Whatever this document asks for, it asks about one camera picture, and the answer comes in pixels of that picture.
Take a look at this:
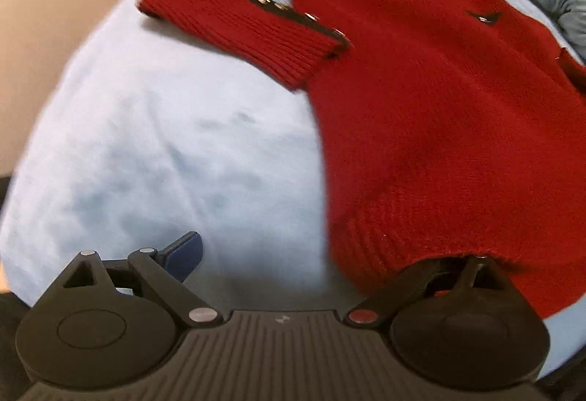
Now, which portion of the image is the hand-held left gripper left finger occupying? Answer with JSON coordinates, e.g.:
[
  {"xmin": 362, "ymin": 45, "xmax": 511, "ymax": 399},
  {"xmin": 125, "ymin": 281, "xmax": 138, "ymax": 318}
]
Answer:
[{"xmin": 59, "ymin": 231, "xmax": 221, "ymax": 328}]

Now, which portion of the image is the light blue blanket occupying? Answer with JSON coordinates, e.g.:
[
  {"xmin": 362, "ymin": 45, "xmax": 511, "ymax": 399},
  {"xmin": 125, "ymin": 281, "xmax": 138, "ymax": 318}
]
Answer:
[{"xmin": 0, "ymin": 0, "xmax": 586, "ymax": 383}]

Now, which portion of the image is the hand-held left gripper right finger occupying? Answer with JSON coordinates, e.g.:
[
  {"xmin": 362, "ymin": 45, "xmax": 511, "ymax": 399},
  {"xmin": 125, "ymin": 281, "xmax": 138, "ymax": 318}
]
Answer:
[{"xmin": 345, "ymin": 253, "xmax": 510, "ymax": 329}]

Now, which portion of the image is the red knitted sweater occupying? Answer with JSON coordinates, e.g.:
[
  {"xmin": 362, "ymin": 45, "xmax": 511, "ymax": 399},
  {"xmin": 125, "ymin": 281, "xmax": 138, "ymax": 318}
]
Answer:
[{"xmin": 136, "ymin": 0, "xmax": 586, "ymax": 320}]

